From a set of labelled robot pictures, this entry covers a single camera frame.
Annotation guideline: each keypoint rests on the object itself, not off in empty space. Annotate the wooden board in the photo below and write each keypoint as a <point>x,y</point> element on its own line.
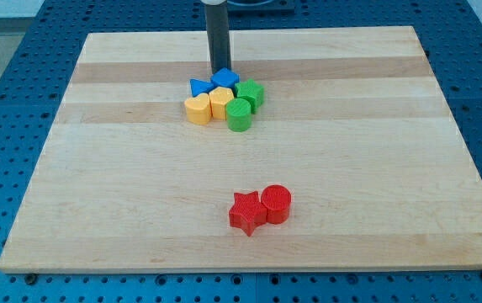
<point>354,125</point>

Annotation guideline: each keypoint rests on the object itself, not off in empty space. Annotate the green star block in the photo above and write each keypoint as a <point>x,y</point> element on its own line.
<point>251,91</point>

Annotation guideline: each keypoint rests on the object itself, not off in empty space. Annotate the green circle block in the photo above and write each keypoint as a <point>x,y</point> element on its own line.
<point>238,115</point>

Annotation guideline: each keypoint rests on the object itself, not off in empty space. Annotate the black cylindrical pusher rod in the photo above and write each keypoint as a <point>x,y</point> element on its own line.
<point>217,28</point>

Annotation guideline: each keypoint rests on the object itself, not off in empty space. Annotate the yellow pentagon block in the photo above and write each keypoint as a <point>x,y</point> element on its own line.
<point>219,98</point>

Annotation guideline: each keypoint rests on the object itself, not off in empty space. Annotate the yellow heart block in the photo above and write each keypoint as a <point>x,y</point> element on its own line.
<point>198,109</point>

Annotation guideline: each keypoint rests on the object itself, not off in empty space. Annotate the blue cube block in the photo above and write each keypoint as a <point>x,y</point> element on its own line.
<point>225,78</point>

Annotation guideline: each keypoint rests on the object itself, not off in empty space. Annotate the red circle block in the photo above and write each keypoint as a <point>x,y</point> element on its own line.
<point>277,199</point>

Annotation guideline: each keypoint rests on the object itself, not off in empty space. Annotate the red star block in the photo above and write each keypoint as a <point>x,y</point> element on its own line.
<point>247,213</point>

